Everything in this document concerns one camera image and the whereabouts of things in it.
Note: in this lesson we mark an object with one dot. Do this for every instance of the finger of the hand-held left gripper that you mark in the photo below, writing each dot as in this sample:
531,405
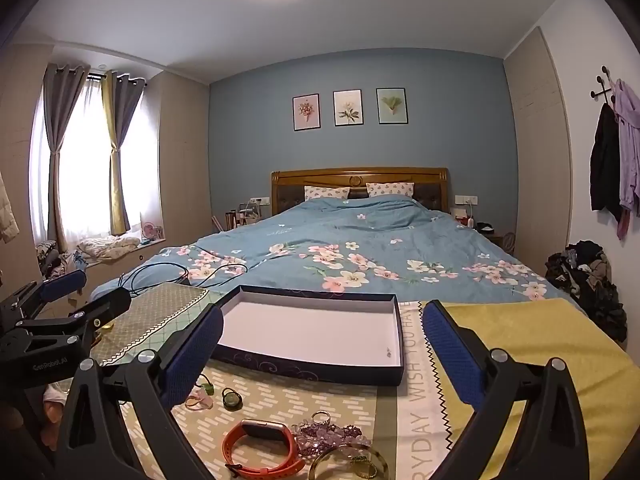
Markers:
105,305
62,284

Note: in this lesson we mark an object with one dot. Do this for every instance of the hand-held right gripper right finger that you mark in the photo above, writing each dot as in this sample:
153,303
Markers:
450,355

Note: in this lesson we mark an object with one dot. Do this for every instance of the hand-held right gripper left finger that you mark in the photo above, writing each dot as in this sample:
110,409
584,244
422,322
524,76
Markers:
195,360

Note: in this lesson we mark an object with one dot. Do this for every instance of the orange wrist watch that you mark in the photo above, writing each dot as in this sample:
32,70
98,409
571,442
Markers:
232,449

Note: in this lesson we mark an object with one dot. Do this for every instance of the dark blue shallow box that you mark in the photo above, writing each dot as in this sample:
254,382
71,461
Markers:
310,325

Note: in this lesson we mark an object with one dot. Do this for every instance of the gold tortoiseshell bangle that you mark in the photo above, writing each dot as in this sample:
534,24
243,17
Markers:
315,464

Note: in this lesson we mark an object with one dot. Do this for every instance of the person's left hand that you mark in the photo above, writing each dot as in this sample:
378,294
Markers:
54,422

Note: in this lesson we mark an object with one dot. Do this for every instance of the plastic cup yellow liquid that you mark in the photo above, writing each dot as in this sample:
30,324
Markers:
108,326

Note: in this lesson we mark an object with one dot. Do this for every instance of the patterned pile of clothes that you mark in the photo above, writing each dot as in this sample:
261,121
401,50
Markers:
47,257

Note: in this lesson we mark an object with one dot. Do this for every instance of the white crumpled bedding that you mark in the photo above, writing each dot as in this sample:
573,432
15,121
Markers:
107,249

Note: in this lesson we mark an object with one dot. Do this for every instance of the pink desk fan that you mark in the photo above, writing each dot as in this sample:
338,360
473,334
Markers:
149,231

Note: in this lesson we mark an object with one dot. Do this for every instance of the white hanging garment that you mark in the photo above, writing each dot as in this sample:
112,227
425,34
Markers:
7,210

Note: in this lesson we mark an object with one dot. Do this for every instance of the patchwork patterned tablecloth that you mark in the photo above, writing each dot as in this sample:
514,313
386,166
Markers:
300,410

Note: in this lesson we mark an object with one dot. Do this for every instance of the wooden nightstand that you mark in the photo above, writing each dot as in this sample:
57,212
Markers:
492,237

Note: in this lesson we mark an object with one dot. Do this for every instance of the round back chair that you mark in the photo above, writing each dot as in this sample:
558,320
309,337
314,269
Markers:
509,244

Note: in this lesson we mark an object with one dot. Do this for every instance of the black bedside item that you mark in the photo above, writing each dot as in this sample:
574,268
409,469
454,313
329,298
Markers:
484,227

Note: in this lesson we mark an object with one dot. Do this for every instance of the red and white bedside item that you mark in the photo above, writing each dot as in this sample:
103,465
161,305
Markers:
464,220

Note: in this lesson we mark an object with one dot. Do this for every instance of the clear cosmetics organizer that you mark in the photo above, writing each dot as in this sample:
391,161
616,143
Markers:
245,215

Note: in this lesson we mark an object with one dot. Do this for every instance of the blue floral quilt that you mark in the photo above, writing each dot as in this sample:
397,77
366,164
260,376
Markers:
360,230

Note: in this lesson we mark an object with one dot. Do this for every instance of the dark pile of clothes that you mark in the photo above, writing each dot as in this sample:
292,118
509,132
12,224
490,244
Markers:
590,285

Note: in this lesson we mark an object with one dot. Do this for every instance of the yellow and grey curtain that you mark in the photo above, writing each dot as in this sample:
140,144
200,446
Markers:
120,135

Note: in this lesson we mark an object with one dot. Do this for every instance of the beige wardrobe beside window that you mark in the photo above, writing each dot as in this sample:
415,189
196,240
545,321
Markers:
182,160

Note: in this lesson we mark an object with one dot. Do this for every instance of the white dotted pillow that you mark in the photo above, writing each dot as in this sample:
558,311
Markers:
325,193
390,190

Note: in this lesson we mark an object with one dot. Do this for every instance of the wooden headboard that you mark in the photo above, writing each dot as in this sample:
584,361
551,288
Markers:
360,176

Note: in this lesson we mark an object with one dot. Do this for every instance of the tall beige wardrobe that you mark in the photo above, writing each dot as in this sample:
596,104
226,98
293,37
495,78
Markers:
537,160

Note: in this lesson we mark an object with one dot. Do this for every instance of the black jacket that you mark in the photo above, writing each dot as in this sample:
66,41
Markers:
605,160

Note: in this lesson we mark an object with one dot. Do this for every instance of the green leaf framed picture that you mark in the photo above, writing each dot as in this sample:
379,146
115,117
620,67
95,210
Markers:
392,105

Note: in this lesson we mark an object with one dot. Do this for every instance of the white flower framed picture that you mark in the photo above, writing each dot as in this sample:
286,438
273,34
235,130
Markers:
348,108

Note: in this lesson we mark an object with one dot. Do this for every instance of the pink flower framed picture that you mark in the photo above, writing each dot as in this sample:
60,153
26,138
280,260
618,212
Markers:
306,112

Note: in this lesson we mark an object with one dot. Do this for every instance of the purple jacket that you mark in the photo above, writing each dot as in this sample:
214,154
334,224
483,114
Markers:
629,150

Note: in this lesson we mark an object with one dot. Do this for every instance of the white double wall socket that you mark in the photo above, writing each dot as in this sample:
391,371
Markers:
465,199

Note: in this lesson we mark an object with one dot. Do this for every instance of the black wall coat rack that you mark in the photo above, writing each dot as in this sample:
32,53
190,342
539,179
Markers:
602,91

